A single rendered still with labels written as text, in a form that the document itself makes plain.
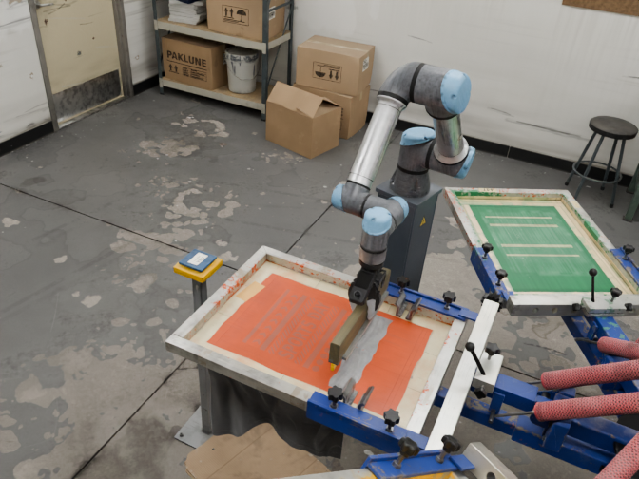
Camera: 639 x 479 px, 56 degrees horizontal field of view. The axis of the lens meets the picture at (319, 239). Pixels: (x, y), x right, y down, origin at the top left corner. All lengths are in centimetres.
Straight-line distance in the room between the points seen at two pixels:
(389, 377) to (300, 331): 33
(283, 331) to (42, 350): 175
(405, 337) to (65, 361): 192
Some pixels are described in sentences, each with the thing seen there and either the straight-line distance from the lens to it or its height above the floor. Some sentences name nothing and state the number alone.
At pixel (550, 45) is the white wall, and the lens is 528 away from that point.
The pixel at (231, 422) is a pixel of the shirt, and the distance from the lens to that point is 214.
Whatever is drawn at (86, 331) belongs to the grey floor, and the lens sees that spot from 346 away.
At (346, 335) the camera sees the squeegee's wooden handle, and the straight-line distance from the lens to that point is 167.
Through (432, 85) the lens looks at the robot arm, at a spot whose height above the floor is 172.
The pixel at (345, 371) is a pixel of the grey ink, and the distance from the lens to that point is 183.
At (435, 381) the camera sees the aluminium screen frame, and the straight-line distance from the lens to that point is 182.
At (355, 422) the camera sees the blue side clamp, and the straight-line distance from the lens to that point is 165.
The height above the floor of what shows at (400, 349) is 95.
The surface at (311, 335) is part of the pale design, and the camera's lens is 193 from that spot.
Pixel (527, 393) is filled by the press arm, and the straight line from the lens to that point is 180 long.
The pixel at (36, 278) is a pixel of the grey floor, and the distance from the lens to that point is 390.
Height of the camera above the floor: 229
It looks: 34 degrees down
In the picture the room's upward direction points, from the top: 5 degrees clockwise
